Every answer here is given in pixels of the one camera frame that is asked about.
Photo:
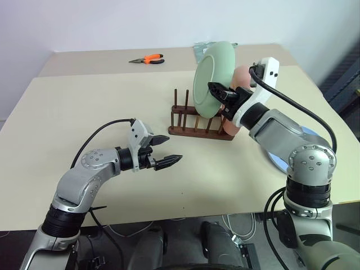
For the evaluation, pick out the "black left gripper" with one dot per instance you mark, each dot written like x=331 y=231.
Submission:
x=146 y=161

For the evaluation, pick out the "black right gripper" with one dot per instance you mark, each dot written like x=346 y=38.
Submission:
x=234 y=98

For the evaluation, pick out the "green plate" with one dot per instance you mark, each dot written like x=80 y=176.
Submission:
x=216 y=67

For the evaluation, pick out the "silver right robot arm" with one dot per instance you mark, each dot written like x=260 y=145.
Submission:
x=281 y=132

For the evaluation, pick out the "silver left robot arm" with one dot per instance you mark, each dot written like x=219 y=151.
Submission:
x=76 y=180

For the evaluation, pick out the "wooden dish rack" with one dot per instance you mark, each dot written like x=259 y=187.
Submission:
x=197 y=132

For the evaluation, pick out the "pink plate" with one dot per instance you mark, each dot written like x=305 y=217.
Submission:
x=240 y=77

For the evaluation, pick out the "clear plastic bag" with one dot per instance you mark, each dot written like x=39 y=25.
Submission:
x=199 y=51

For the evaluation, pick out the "blue plate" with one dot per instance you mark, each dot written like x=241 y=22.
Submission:
x=277 y=162

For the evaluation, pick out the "dark rounded shape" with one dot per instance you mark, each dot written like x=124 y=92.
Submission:
x=219 y=244
x=149 y=247

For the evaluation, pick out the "black ribbed object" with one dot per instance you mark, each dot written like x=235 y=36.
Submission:
x=344 y=81

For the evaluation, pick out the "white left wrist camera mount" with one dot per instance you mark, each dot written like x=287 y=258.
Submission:
x=137 y=132

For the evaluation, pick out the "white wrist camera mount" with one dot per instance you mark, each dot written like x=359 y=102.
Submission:
x=137 y=132
x=270 y=70

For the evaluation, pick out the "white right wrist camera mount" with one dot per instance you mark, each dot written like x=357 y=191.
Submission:
x=270 y=70

